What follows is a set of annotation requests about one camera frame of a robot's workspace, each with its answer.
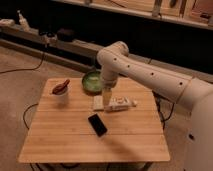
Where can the dark round object on ledge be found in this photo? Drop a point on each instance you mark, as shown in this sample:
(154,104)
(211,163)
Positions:
(66,35)

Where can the green bowl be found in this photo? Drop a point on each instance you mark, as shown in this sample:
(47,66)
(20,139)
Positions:
(91,82)

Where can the white object far left ledge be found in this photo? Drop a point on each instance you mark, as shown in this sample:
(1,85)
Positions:
(6,22)

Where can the wooden table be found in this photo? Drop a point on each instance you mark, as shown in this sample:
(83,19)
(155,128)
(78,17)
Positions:
(62,134)

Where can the small white flat box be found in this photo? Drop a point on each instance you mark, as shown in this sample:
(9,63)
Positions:
(98,103)

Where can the black smartphone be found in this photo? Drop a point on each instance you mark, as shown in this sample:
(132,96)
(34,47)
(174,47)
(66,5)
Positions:
(97,125)

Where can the white cup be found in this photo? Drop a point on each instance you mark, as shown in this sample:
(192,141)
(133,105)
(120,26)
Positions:
(62,97)

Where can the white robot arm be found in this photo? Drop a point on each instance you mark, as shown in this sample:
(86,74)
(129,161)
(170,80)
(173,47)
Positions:
(187,91)

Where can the white spray bottle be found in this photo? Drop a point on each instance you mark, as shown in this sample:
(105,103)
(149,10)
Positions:
(23,22)

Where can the brown sausage in cup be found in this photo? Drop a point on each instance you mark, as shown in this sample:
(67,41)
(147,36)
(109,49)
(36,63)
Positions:
(60,87)

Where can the translucent pale end effector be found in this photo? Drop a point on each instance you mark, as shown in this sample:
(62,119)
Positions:
(106,94)

